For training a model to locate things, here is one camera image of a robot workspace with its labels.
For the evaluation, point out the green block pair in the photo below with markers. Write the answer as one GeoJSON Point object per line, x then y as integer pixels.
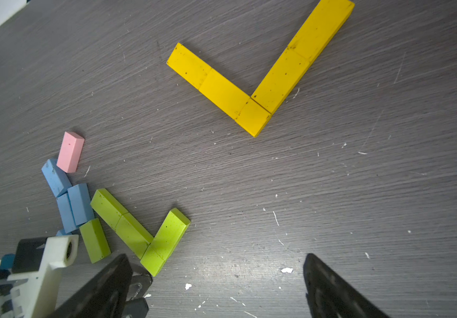
{"type": "Point", "coordinates": [108, 207]}

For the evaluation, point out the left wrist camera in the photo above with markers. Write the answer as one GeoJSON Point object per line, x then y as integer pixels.
{"type": "Point", "coordinates": [37, 273]}

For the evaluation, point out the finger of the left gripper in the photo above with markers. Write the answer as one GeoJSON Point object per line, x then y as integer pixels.
{"type": "Point", "coordinates": [136, 304]}

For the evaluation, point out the small green cube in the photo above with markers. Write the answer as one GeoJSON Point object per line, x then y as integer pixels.
{"type": "Point", "coordinates": [152, 261]}

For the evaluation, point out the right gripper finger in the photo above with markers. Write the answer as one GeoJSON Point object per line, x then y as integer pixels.
{"type": "Point", "coordinates": [329, 295]}

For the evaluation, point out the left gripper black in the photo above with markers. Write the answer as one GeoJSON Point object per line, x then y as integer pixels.
{"type": "Point", "coordinates": [103, 296]}

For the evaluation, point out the light blue block top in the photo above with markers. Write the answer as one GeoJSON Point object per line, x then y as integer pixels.
{"type": "Point", "coordinates": [57, 179]}

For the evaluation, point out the light blue block lower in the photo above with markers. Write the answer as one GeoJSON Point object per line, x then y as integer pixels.
{"type": "Point", "coordinates": [74, 208]}

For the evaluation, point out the light blue block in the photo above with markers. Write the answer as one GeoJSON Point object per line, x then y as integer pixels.
{"type": "Point", "coordinates": [57, 179]}
{"type": "Point", "coordinates": [74, 208]}

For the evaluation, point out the yellow block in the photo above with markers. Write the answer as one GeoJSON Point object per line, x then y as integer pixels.
{"type": "Point", "coordinates": [280, 81]}
{"type": "Point", "coordinates": [189, 66]}
{"type": "Point", "coordinates": [224, 94]}

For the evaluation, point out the green long block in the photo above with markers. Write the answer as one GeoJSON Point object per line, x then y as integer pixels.
{"type": "Point", "coordinates": [169, 234]}
{"type": "Point", "coordinates": [95, 240]}

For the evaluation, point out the pink block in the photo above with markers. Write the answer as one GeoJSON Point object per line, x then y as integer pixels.
{"type": "Point", "coordinates": [70, 152]}

